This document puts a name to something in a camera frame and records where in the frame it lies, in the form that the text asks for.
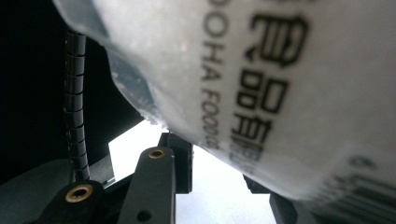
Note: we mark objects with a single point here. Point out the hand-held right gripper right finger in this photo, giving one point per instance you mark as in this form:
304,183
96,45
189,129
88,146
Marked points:
257,186

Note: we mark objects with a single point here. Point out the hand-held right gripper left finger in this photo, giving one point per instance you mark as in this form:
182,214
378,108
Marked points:
182,168

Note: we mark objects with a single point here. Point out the red and white pouch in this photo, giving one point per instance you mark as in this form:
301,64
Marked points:
186,62

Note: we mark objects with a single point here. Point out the white table sheet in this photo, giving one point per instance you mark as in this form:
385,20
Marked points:
211,193

